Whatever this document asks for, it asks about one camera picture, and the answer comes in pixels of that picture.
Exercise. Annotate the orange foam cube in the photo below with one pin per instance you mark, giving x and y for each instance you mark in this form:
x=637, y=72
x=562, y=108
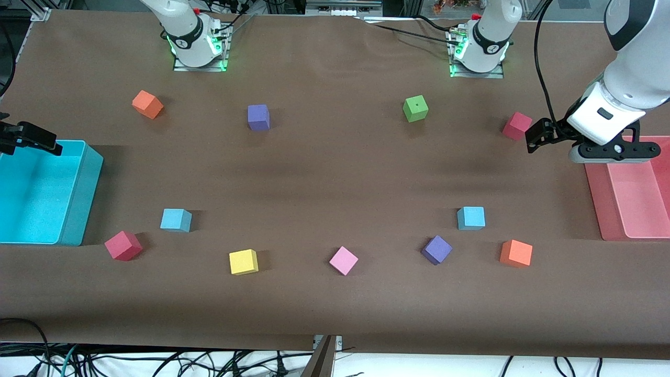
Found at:
x=146, y=103
x=516, y=253

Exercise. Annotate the grey device behind table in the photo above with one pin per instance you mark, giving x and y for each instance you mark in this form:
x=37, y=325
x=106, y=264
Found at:
x=340, y=7

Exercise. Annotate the red foam cube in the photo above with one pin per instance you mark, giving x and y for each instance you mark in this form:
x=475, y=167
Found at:
x=123, y=245
x=517, y=125

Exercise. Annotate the purple foam cube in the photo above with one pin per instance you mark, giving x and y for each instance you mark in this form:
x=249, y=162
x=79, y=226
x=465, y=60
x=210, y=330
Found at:
x=436, y=249
x=258, y=116

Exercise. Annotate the small metal bracket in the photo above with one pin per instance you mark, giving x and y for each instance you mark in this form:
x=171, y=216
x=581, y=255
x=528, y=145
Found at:
x=338, y=341

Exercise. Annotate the yellow foam cube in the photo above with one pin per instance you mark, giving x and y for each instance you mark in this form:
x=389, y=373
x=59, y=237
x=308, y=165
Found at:
x=243, y=262

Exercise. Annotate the pink foam cube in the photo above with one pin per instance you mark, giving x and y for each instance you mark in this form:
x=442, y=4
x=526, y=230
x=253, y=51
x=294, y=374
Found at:
x=343, y=260

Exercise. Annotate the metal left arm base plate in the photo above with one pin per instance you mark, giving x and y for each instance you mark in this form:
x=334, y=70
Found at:
x=497, y=73

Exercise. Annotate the cyan plastic bin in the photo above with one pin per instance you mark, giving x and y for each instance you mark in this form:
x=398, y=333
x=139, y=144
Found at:
x=36, y=193

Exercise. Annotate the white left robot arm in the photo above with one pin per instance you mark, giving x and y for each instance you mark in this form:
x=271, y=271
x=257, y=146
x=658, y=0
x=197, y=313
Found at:
x=638, y=78

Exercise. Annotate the dark wedge-shaped stand leg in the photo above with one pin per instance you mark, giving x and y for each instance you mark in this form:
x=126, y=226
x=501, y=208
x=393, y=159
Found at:
x=322, y=364

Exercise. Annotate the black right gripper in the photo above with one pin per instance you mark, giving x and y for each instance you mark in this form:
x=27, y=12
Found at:
x=21, y=135

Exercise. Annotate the brown table cover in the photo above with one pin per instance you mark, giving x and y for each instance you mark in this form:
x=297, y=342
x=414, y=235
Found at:
x=335, y=173

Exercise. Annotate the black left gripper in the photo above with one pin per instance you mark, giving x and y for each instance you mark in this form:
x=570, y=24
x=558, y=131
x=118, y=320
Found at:
x=556, y=132

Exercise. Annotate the orange plastic object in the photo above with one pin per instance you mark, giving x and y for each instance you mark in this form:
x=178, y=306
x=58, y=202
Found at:
x=450, y=4

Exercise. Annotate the green foam cube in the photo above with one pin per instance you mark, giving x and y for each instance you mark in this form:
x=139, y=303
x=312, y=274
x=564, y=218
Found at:
x=415, y=108

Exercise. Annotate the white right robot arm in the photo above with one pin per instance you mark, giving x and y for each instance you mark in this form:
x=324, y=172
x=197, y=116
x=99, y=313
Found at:
x=183, y=31

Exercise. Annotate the light blue foam cube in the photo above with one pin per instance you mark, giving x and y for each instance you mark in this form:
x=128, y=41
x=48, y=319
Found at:
x=175, y=220
x=471, y=218

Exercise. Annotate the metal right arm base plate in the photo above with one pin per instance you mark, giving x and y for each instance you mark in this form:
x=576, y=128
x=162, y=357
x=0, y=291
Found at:
x=180, y=67

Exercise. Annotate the aluminium frame corner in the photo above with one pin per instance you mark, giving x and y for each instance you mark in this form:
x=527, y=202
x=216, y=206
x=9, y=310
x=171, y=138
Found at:
x=41, y=14

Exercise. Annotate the pink plastic bin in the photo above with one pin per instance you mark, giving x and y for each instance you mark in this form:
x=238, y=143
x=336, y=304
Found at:
x=636, y=193

